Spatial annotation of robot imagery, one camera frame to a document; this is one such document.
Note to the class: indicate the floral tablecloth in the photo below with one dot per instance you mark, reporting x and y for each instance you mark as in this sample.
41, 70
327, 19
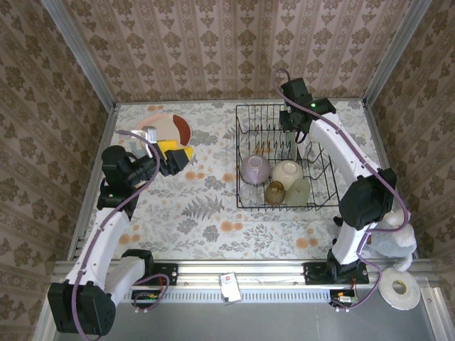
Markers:
199, 227

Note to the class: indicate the small clear glass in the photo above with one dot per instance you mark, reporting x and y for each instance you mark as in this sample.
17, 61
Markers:
249, 194

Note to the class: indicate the aluminium table side rail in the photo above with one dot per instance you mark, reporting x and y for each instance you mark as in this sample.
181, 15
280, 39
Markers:
80, 231
377, 142

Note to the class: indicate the small white device red label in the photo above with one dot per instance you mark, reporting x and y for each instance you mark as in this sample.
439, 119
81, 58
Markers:
229, 284

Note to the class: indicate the grey metal shelf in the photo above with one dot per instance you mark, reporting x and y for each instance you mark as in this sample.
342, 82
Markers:
249, 323

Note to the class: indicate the white tape roll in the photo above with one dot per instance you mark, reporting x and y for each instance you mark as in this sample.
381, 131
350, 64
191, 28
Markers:
385, 287

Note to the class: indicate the cream ceramic bowl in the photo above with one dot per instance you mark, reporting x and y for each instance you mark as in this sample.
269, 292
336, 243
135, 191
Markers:
287, 172

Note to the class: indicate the aluminium mounting rail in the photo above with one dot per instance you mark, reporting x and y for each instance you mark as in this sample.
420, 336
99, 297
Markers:
199, 275

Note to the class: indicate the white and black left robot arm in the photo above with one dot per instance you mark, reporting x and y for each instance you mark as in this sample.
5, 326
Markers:
106, 234

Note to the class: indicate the lilac ceramic bowl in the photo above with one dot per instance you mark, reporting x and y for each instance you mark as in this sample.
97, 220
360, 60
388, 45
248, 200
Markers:
254, 170

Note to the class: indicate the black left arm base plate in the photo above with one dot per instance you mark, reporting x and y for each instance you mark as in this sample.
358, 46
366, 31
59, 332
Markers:
167, 273

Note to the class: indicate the aluminium frame post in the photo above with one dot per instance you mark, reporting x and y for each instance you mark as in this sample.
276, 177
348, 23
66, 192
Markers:
394, 53
85, 60

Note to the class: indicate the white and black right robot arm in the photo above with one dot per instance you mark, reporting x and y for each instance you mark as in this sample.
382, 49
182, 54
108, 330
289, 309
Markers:
334, 142

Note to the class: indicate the amber textured glass tumbler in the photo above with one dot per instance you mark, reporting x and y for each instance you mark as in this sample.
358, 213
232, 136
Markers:
274, 193

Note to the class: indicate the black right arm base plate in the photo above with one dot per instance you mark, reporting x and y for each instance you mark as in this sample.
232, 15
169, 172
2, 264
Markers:
316, 273

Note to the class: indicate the grey and white plush toy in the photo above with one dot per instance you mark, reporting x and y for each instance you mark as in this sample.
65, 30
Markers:
394, 245

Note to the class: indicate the pale green textured glass tumbler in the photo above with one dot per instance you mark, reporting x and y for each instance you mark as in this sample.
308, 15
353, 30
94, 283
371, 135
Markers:
298, 193

